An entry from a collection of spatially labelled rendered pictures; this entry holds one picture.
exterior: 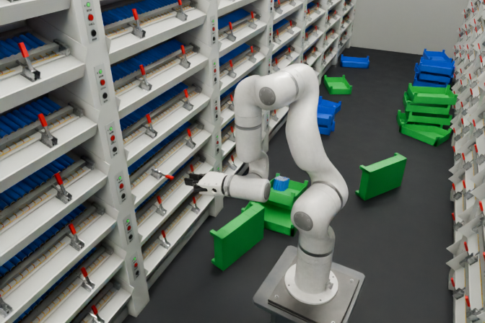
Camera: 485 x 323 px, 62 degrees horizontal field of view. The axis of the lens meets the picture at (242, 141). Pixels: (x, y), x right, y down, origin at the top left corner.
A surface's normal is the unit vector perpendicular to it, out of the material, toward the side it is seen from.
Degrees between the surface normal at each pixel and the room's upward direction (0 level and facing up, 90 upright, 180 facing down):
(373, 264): 0
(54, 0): 113
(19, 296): 22
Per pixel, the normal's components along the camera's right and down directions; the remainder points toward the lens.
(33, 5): 0.84, 0.52
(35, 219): 0.35, -0.73
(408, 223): 0.00, -0.87
